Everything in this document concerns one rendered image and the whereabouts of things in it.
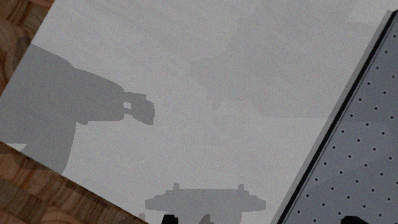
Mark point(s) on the grey perforated breadboard plate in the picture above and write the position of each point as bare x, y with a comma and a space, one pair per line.
354, 172

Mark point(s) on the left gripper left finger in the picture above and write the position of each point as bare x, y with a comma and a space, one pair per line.
169, 219

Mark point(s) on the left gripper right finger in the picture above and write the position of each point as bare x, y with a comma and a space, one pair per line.
352, 220

